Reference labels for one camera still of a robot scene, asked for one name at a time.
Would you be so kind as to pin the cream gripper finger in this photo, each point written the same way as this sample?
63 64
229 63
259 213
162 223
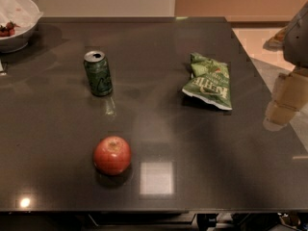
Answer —
289 96

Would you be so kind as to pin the red strawberries in bowl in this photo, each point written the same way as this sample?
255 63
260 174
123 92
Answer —
8 30

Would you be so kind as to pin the red apple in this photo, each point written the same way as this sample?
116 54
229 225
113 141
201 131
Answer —
112 155

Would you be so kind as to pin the green soda can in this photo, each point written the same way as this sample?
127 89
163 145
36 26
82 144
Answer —
97 69

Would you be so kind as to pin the white napkin in bowl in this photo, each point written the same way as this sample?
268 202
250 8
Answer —
23 13

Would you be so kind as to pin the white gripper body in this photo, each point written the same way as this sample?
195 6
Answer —
296 43

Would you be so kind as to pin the white bowl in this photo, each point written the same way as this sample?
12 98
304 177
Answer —
18 40

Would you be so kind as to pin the green chip bag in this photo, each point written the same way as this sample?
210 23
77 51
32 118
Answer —
210 82

